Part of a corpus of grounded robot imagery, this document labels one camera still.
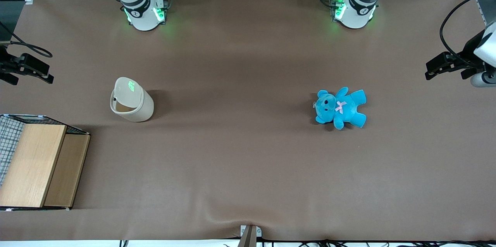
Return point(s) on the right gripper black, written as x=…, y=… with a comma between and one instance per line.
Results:
x=5, y=64

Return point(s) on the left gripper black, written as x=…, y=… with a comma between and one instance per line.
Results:
x=468, y=54

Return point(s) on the cream flip-lid trash can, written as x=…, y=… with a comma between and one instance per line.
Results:
x=135, y=103

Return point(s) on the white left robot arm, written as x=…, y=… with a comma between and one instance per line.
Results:
x=354, y=10

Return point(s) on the wooden step shelf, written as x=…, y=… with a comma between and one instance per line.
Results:
x=8, y=138

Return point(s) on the large light wooden shelf board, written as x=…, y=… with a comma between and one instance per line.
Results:
x=33, y=165

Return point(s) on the narrow wooden shelf board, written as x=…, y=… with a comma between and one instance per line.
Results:
x=66, y=169

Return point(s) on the blue teddy bear plush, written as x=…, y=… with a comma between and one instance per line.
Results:
x=341, y=107

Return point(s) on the grey metal table bracket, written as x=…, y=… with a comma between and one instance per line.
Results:
x=250, y=233

